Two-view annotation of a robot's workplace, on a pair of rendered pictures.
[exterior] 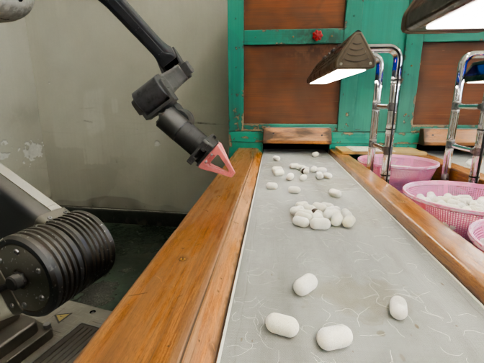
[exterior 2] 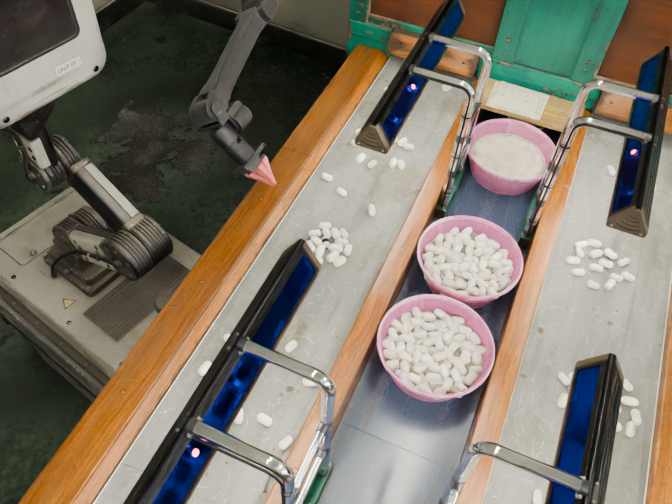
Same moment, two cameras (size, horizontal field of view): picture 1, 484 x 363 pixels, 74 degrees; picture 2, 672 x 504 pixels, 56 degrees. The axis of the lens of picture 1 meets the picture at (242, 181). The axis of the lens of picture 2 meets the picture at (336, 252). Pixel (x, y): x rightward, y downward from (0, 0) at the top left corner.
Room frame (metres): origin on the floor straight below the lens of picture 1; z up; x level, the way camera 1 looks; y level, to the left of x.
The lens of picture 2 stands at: (-0.34, -0.45, 1.99)
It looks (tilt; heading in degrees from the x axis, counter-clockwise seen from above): 51 degrees down; 15
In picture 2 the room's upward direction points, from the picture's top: 4 degrees clockwise
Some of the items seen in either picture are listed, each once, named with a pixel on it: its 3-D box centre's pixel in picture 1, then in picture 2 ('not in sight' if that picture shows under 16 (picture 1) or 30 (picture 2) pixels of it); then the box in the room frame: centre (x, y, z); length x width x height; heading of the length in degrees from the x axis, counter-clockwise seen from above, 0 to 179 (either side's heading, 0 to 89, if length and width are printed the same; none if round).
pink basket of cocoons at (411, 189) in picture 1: (464, 214); (466, 266); (0.71, -0.51, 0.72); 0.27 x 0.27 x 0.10
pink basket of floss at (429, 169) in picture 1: (395, 173); (507, 159); (1.14, -0.56, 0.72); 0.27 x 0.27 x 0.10
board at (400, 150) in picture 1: (378, 150); (528, 105); (1.36, -0.58, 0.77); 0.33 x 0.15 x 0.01; 84
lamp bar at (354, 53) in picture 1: (330, 65); (417, 63); (1.00, -0.26, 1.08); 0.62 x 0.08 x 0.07; 174
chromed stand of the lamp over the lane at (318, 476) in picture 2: not in sight; (266, 453); (0.02, -0.25, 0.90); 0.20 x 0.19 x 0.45; 174
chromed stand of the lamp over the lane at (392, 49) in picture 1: (353, 127); (435, 129); (0.99, -0.34, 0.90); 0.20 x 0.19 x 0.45; 174
